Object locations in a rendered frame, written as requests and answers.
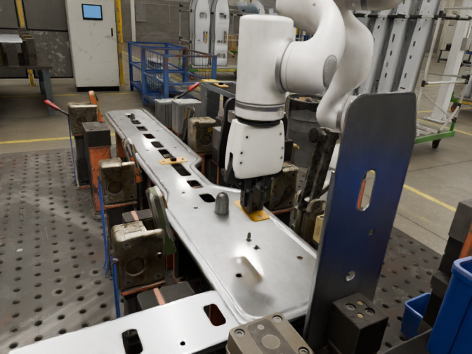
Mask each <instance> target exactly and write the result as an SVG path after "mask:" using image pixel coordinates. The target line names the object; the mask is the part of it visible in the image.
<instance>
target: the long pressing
mask: <svg viewBox="0 0 472 354"><path fill-rule="evenodd" d="M131 113H134V114H135V119H130V118H127V116H126V115H130V114H131ZM104 116H105V117H106V119H107V120H108V121H109V123H110V124H111V126H112V127H113V129H114V130H115V131H116V132H117V134H118V135H119V137H120V138H121V139H122V140H123V139H124V138H128V137H130V139H131V141H132V142H133V144H134V145H135V147H136V151H137V153H136V158H137V161H138V163H139V164H140V166H141V167H142V169H143V170H144V172H145V173H146V174H147V176H148V177H149V179H150V180H151V181H152V183H153V184H154V185H155V186H157V187H158V188H159V191H161V192H162V194H163V195H164V197H165V199H166V203H167V206H168V208H167V209H166V214H167V217H168V220H169V225H170V226H171V228H172V229H173V231H174V232H175V234H176V235H177V237H178V238H179V240H180V241H181V243H182V244H183V246H184V247H185V249H186V250H187V252H188V253H189V255H190V257H191V258H192V260H193V261H194V262H195V264H196V266H197V267H198V268H199V270H200V272H201V273H202V274H203V276H204V278H205V280H206V281H207V282H208V284H209V286H210V287H211V288H212V290H213V291H217V292H218V293H219V294H220V295H221V297H222V299H223V300H224V301H225V303H226V305H227V306H228V307H229V309H230V311H231V312H232V314H233V315H234V316H235V318H236V320H237V321H238V322H239V324H240V325H243V324H245V323H248V322H251V321H253V320H257V319H259V318H261V317H265V316H267V315H270V314H273V313H276V312H279V313H281V314H283V315H284V317H285V318H286V319H287V320H288V322H293V321H295V320H298V319H301V318H303V317H306V313H307V309H308V302H309V297H310V290H311V285H312V281H313V273H314V269H315V262H316V257H317V250H316V249H314V248H313V247H312V246H311V245H309V243H307V242H306V241H305V240H304V239H303V238H301V237H300V236H299V235H297V234H296V233H295V232H294V231H293V230H292V229H291V228H289V227H288V226H287V225H286V224H284V223H283V222H282V221H281V220H280V219H279V218H278V217H276V216H275V215H274V214H273V213H271V212H270V211H269V210H268V209H266V208H265V207H264V206H263V210H264V211H265V212H266V213H267V214H268V215H269V216H270V219H268V220H264V221H258V222H253V221H252V220H251V219H250V218H249V217H247V216H246V215H245V214H244V213H243V212H242V211H241V210H240V209H239V208H238V207H237V206H236V205H234V201H237V200H240V193H241V190H240V189H237V188H229V187H225V186H221V185H216V184H213V183H212V182H210V181H209V180H208V179H207V178H206V177H205V176H204V175H203V174H202V173H201V172H200V171H198V170H197V168H199V167H200V166H201V165H202V163H203V159H202V158H201V157H200V156H199V155H198V154H197V153H196V152H195V151H194V150H192V149H191V148H190V147H189V146H188V145H186V144H185V143H184V142H183V141H182V140H181V139H180V138H178V137H177V136H176V135H175V134H174V133H172V132H171V131H170V130H169V129H167V128H166V127H165V125H163V124H162V123H161V122H159V121H158V120H157V119H156V118H155V117H153V116H152V115H151V114H150V113H149V112H148V111H147V110H145V109H142V108H141V109H139V110H113V111H107V112H104ZM131 121H138V122H139V123H140V124H133V123H132V122H131ZM137 127H144V128H145V129H146V130H147V131H139V130H138V129H137ZM144 134H151V135H152V136H153V137H154V139H147V138H146V137H145V136H144ZM154 142H158V143H160V144H161V145H162V146H163V147H160V148H155V147H154V146H153V145H152V144H151V143H154ZM158 150H167V151H168V152H169V153H170V154H171V155H172V156H174V157H185V158H186V159H187V160H188V162H181V163H175V164H181V165H182V166H183V168H184V169H185V170H186V171H187V172H188V173H189V174H190V175H191V176H181V175H180V174H179V173H178V172H177V171H176V170H175V169H174V168H173V167H172V164H163V165H162V164H160V163H159V161H158V160H159V159H165V158H164V157H163V156H162V155H161V154H160V153H159V151H158ZM188 181H197V182H198V183H199V184H200V185H201V186H202V187H203V188H196V189H195V188H191V186H190V185H189V184H188V183H187V182H188ZM182 192H185V194H183V193H182ZM220 192H225V193H227V195H228V197H229V213H228V214H226V215H218V214H216V213H215V212H214V211H215V202H210V203H207V202H205V201H204V200H203V199H202V198H201V197H200V195H211V196H212V197H213V198H214V199H216V196H217V194H218V193H220ZM195 207H197V208H198V209H195ZM248 232H250V233H251V241H250V242H248V241H246V239H247V234H248ZM255 245H258V247H259V249H258V250H256V249H254V247H255ZM299 256H300V257H302V259H299V258H298V257H299ZM236 274H240V275H241V277H237V276H236Z"/></svg>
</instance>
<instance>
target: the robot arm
mask: <svg viewBox="0 0 472 354"><path fill-rule="evenodd" d="M402 2H403V0H276V10H277V14H278V15H260V14H253V15H244V16H242V17H241V18H240V28H239V41H238V55H237V81H236V96H235V114H236V115H237V118H236V119H233V120H232V124H231V127H230V131H229V135H228V142H227V148H226V154H225V169H226V170H227V171H226V173H225V176H224V178H223V180H224V181H225V182H226V183H229V184H232V185H236V186H237V187H239V188H240V189H241V193H240V205H241V207H242V208H243V209H244V210H246V211H247V212H248V213H250V212H251V211H252V202H254V203H255V204H256V205H257V206H258V208H257V209H259V210H263V203H264V202H265V193H266V190H267V189H268V188H269V185H270V184H271V182H272V181H273V180H274V179H275V178H277V177H278V176H280V175H282V174H283V170H282V165H283V161H284V125H283V121H282V120H281V119H282V118H283V117H284V106H285V100H286V93H287V92H291V93H299V94H305V95H315V94H318V93H321V92H322V91H324V90H325V89H326V88H327V86H328V85H329V83H330V81H331V80H332V82H331V84H330V86H329V88H328V90H327V92H326V93H325V94H324V96H323V98H322V100H321V101H320V104H319V105H318V107H317V112H316V118H317V122H318V124H319V125H320V126H321V127H328V128H330V129H333V130H335V131H338V132H339V133H342V129H343V122H344V117H345V113H346V110H347V107H348V106H349V104H350V102H351V101H352V100H353V99H354V97H356V96H350V95H347V93H348V92H350V91H352V90H354V89H356V88H357V87H359V86H360V85H361V84H362V83H363V82H364V81H365V80H366V78H367V77H368V75H369V73H370V70H371V67H372V58H373V49H374V42H373V37H372V34H371V32H370V31H369V30H368V29H367V28H366V27H365V26H364V25H363V24H362V23H361V22H360V21H359V20H358V19H357V18H356V17H355V16H354V15H353V13H352V12H351V10H356V11H385V10H389V9H392V8H395V7H396V6H398V5H399V4H401V3H402ZM293 27H295V28H297V29H300V30H303V31H304V32H307V33H309V34H311V35H313V37H312V38H311V39H309V40H307V41H293V39H292V33H293ZM339 145H340V143H339V144H336V145H335V148H334V152H333V155H332V159H331V162H330V165H329V169H328V172H327V176H326V179H325V181H326V180H327V179H328V178H330V177H331V172H332V170H333V171H335V168H336V161H337V157H338V153H339ZM253 177H256V185H254V186H253V193H252V192H251V178H253Z"/></svg>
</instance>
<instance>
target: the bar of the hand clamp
mask: <svg viewBox="0 0 472 354"><path fill-rule="evenodd" d="M308 137H309V140H310V142H312V143H315V144H314V148H313V152H312V155H311V158H310V163H309V166H308V170H307V174H306V178H305V181H304V184H303V189H302V191H301V196H300V199H299V204H298V206H300V207H307V209H306V211H307V212H308V213H310V212H309V211H308V209H309V204H310V202H311V201H312V200H314V199H319V198H320V196H321V193H322V189H323V186H324V184H325V179H326V176H327V172H328V169H329V165H330V162H331V159H332V155H333V152H334V148H335V145H336V141H337V140H338V139H339V132H338V131H335V130H333V129H330V128H328V127H319V128H312V129H311V130H310V132H309V134H308ZM309 194H310V199H309V202H308V205H307V204H306V203H305V202H304V198H305V197H307V196H308V195H309Z"/></svg>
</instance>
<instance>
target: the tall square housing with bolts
mask: <svg viewBox="0 0 472 354"><path fill-rule="evenodd" d="M187 106H192V107H194V109H195V114H194V118H195V117H201V114H202V103H201V102H200V101H198V100H196V99H194V98H190V99H173V100H172V130H173V131H174V134H175V135H176V136H177V137H180V136H181V131H182V127H183V120H184V117H183V116H184V112H185V110H186V107H187Z"/></svg>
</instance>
